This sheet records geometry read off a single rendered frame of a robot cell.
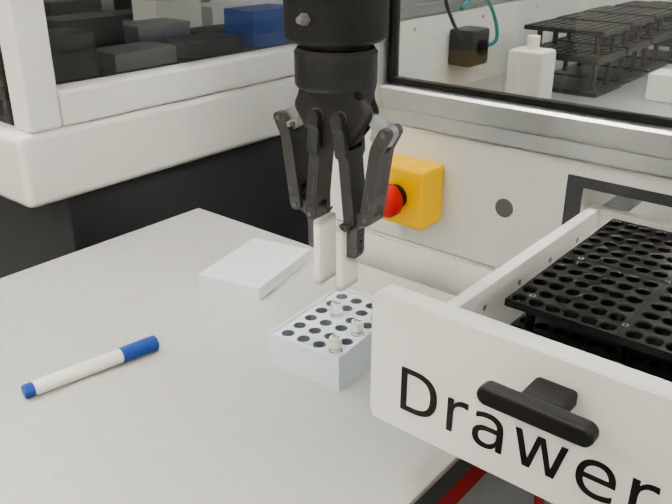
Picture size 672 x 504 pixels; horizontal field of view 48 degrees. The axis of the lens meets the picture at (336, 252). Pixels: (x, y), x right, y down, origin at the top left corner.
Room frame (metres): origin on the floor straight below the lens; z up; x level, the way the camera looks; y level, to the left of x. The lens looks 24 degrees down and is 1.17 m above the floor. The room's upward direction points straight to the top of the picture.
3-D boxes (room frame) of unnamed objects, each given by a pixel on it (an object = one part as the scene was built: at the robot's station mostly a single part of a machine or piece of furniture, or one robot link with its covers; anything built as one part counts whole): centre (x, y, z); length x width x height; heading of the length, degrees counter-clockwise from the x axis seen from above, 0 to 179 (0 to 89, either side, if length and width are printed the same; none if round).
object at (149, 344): (0.63, 0.24, 0.77); 0.14 x 0.02 x 0.02; 131
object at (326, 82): (0.69, 0.00, 1.02); 0.08 x 0.07 x 0.09; 56
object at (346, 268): (0.68, -0.01, 0.87); 0.03 x 0.01 x 0.07; 146
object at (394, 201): (0.82, -0.06, 0.88); 0.04 x 0.03 x 0.04; 50
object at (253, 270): (0.86, 0.10, 0.77); 0.13 x 0.09 x 0.02; 153
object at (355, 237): (0.67, -0.03, 0.89); 0.03 x 0.01 x 0.05; 56
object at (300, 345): (0.67, 0.00, 0.78); 0.12 x 0.08 x 0.04; 146
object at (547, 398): (0.38, -0.13, 0.91); 0.07 x 0.04 x 0.01; 50
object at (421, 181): (0.84, -0.08, 0.88); 0.07 x 0.05 x 0.07; 50
